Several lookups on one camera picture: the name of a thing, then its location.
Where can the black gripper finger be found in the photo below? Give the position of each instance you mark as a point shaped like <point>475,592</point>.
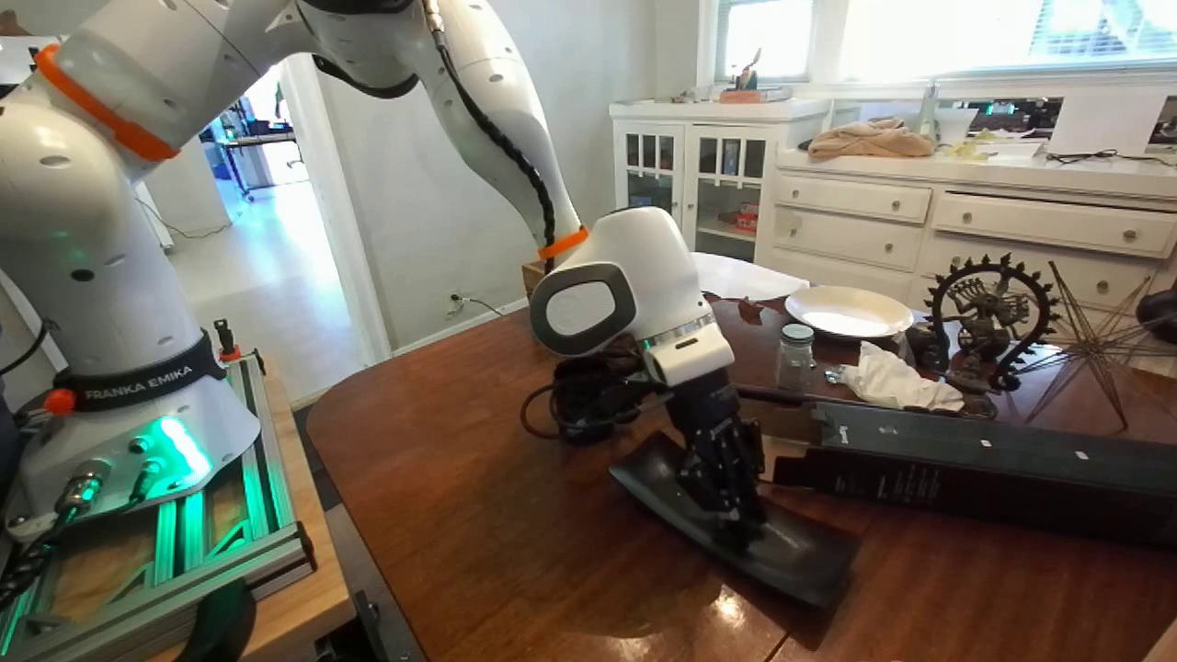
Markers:
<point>743,505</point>
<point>699,493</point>

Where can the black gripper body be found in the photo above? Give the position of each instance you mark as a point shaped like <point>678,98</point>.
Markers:
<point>711,428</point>

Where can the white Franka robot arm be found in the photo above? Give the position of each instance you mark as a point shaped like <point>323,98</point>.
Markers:
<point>76,243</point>

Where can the small glass jar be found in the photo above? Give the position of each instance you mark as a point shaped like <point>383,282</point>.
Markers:
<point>794,358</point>

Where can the white paper sheet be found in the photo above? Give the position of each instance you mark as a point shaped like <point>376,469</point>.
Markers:
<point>748,276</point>

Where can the white round plate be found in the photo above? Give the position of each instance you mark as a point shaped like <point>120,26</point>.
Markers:
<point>846,314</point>

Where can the crumpled white napkin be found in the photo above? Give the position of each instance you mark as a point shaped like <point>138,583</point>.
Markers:
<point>895,382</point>

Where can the open wooden box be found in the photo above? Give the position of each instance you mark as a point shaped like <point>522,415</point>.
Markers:
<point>533,282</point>

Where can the long black box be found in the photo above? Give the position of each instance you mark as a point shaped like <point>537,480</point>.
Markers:
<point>980,471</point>

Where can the white drawer dresser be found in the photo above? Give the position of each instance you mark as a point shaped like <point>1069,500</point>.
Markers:
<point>858,239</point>

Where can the white glass-door cabinet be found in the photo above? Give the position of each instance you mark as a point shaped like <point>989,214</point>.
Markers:
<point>683,119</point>

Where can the brown bread-like item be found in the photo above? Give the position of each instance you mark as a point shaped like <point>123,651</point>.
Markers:
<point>868,144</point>

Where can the orange potted plant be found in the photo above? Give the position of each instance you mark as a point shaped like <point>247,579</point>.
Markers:
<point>740,80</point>

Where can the wooden base board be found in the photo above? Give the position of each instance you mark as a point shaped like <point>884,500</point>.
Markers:
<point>307,601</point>

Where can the black rounded object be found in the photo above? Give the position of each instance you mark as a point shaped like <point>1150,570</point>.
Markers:
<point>1159,314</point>

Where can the white upright board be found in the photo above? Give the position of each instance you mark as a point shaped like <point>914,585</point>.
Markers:
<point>1104,124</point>

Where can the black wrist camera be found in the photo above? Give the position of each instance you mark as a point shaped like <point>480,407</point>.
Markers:
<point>599,400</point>

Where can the aluminium base frame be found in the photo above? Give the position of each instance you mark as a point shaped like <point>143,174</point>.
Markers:
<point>262,489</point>

